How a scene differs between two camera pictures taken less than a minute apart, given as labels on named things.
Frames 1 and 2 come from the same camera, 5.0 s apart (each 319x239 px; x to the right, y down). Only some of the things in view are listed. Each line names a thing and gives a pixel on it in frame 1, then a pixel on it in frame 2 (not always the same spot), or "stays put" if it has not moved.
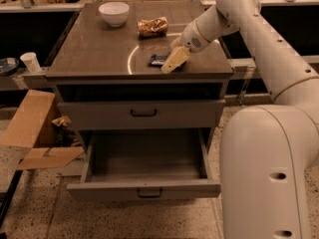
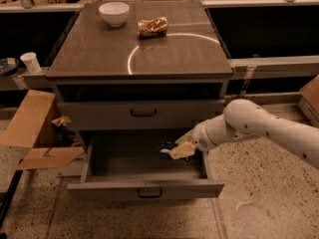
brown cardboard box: [38, 123] stays put
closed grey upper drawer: [143, 115] stays put
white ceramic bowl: [114, 13] stays put
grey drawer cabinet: [147, 134] stays put
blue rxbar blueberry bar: [157, 60] → [166, 146]
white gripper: [190, 39] → [199, 137]
